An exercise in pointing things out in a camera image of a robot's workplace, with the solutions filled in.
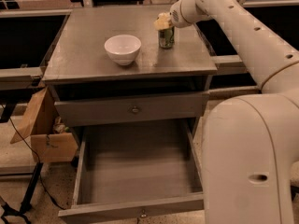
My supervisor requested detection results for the grey metal railing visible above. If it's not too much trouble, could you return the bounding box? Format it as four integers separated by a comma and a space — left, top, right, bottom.
0, 0, 299, 91

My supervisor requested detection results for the brown cardboard box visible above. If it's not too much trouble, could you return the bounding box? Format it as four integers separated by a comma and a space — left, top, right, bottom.
10, 88, 78, 162

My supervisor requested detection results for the green soda can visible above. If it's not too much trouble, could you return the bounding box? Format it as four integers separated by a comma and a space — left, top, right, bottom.
158, 27, 175, 49

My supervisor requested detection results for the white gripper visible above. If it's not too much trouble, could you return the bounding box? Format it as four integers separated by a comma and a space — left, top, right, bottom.
154, 2, 189, 31

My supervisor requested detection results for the grey wooden drawer cabinet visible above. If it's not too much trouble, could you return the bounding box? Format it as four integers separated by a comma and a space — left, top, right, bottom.
43, 6, 217, 139

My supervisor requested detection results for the white ceramic bowl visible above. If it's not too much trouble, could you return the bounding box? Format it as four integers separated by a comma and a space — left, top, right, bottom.
104, 35, 141, 65

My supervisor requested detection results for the grey top drawer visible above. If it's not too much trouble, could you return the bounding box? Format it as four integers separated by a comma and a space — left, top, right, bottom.
55, 91, 209, 127

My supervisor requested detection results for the black stand with cable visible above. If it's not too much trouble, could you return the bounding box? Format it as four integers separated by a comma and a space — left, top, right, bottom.
0, 103, 66, 224

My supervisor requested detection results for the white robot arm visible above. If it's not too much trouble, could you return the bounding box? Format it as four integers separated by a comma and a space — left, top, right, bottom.
170, 0, 299, 224

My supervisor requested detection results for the open grey middle drawer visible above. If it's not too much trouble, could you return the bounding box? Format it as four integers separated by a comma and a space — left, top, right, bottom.
59, 119, 204, 224

